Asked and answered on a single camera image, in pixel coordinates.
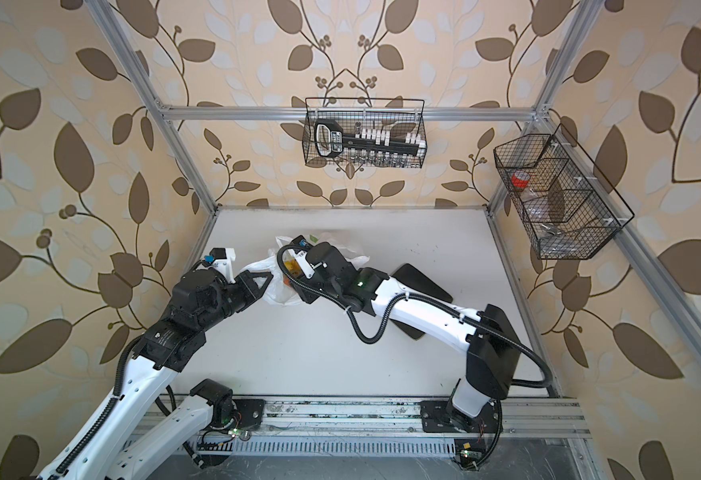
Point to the red capped clear bottle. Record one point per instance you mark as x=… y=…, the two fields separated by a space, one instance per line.
x=521 y=186

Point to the black square plate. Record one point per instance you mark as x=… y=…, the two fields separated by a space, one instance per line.
x=411 y=277

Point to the yellow fake fruit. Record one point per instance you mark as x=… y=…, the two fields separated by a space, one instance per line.
x=292 y=265

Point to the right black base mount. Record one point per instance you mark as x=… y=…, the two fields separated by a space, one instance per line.
x=439 y=416

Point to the black wire basket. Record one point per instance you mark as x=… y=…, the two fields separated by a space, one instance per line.
x=398 y=114
x=579 y=209

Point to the black socket tool set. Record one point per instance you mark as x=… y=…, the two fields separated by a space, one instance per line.
x=331 y=141

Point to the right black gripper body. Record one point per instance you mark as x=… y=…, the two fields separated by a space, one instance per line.
x=310 y=287

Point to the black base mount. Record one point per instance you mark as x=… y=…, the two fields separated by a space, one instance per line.
x=439 y=416
x=242 y=414

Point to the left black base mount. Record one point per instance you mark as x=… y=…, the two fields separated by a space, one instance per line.
x=242 y=414

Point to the right black wire basket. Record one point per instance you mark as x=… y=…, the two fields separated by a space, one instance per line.
x=579 y=209

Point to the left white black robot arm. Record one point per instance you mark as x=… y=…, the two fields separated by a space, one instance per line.
x=146 y=367

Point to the white plastic bag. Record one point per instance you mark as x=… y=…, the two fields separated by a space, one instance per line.
x=279 y=291

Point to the aluminium rail frame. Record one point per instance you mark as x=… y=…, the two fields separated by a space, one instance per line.
x=375 y=416

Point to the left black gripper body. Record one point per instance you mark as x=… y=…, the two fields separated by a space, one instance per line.
x=225 y=304

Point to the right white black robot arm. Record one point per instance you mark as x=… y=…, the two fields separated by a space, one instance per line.
x=495 y=358

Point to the back black wire basket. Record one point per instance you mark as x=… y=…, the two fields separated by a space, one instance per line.
x=398 y=114

